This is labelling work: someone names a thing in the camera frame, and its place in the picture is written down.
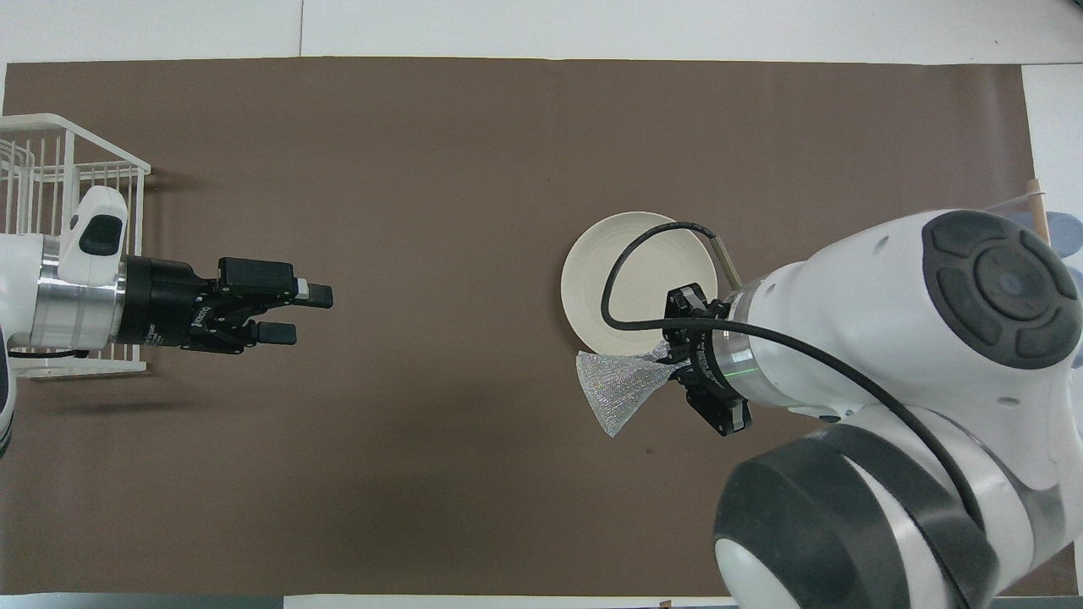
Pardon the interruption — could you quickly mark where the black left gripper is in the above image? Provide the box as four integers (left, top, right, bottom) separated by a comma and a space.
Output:
118, 256, 334, 354

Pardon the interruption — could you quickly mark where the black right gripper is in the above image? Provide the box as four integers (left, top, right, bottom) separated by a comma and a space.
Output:
663, 283, 753, 439

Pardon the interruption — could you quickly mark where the silver mesh sponge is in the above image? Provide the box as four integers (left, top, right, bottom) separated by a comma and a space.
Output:
575, 342, 679, 439

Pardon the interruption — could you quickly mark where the cream round plate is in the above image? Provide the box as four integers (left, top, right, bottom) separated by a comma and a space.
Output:
560, 211, 719, 356

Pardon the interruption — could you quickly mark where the brown paper table mat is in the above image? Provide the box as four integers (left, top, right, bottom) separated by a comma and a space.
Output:
0, 57, 1080, 597

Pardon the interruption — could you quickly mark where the cup rack with wooden rod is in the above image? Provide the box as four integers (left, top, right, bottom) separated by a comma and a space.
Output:
986, 178, 1052, 222

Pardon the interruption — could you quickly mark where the white wire dish rack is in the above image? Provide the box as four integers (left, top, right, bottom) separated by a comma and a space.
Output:
0, 112, 152, 378

